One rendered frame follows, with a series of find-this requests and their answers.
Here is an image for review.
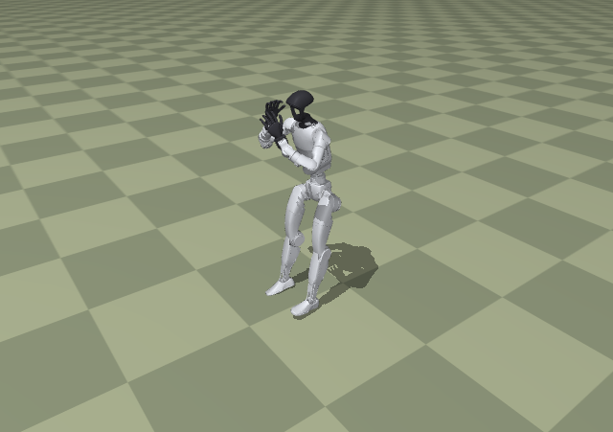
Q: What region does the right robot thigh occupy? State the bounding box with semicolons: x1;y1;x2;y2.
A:
284;183;311;247

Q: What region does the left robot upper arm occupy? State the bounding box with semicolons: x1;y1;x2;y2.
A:
303;129;330;175

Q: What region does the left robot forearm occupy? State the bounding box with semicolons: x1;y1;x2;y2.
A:
278;138;317;170

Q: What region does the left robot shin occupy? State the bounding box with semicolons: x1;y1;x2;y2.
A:
306;248;331;304

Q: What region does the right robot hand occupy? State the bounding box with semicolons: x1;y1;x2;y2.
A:
265;100;285;130

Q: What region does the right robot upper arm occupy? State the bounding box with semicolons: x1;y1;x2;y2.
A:
259;118;296;148

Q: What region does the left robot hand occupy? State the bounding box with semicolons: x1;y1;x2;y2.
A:
260;111;288;149

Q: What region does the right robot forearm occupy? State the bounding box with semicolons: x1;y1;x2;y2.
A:
258;125;272;143

